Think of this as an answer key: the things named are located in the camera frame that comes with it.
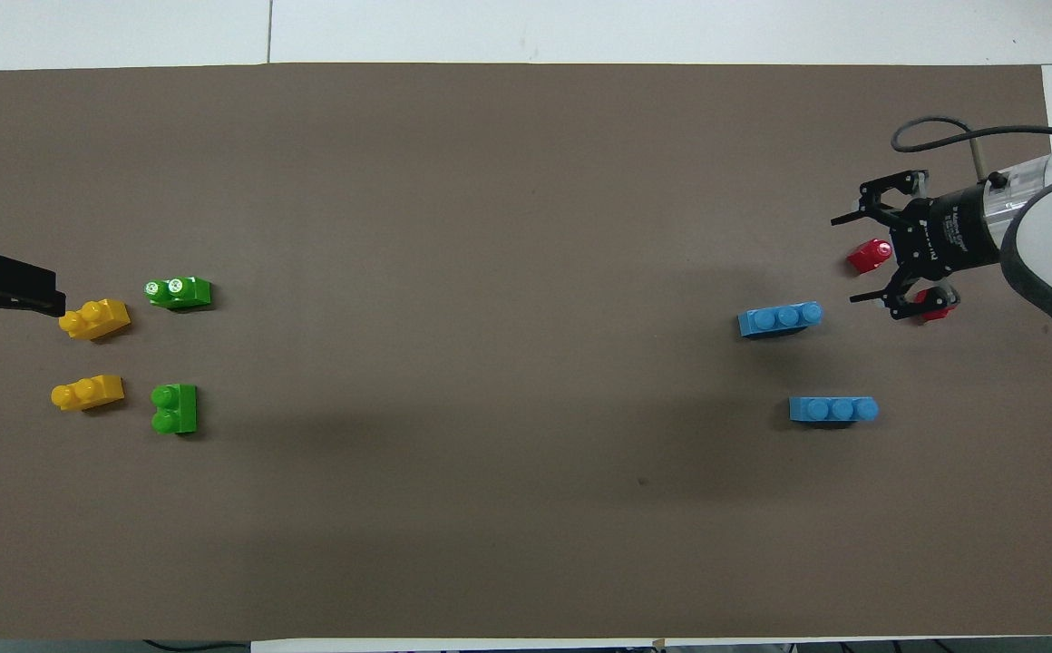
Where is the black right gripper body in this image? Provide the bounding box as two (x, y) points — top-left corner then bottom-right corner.
(891, 184), (1005, 275)

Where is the blue three-stud block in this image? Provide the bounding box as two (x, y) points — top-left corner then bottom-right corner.
(737, 300), (824, 340)
(789, 396), (879, 424)

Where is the plain green two-stud block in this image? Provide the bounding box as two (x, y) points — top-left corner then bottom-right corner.
(151, 383), (199, 436)

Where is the red one-stud block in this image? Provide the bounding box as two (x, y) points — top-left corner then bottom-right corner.
(847, 239), (893, 276)
(911, 288), (957, 323)

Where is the yellow two-stud block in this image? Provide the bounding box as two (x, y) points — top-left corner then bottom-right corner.
(50, 375), (125, 413)
(58, 298), (132, 341)

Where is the green block with white stickers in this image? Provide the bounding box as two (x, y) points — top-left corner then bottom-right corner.
(144, 276), (212, 312)

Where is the brown paper table mat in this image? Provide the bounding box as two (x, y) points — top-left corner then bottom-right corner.
(0, 62), (1052, 640)

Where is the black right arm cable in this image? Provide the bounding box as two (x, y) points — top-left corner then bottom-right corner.
(891, 115), (1052, 184)

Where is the thin black cable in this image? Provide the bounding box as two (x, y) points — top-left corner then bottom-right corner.
(141, 638), (251, 653)

